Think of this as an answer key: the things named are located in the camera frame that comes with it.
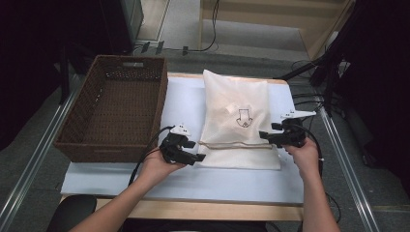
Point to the black stand post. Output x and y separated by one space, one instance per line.
64 77

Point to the person's left hand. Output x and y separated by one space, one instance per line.
158 167

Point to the small black plug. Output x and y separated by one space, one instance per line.
185 50

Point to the brown wicker basket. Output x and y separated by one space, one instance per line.
109 109

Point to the dark cabinet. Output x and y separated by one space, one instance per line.
119 25

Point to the light blue table cover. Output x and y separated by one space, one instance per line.
225 185

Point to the person's right hand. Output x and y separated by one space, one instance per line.
304 159

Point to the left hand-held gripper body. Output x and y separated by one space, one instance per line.
172 146

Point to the metal floor rail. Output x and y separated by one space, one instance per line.
348 174
32 164

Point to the black chair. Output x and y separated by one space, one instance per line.
72 214

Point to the black tripod stand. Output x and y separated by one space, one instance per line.
329 87

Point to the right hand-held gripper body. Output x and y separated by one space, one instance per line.
291 135

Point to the dark curtain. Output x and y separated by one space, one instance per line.
383 80
29 64

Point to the wooden step platform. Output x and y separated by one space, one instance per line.
257 17

